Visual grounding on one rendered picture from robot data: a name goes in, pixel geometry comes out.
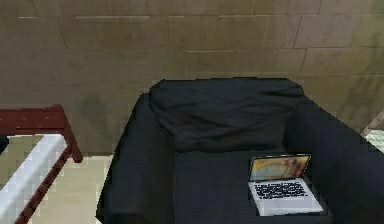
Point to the white open laptop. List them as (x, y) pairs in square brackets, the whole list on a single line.
[(283, 196)]

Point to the black pillow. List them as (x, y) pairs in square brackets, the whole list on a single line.
[(2, 144)]

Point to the black armchair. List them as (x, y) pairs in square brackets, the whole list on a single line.
[(206, 116)]

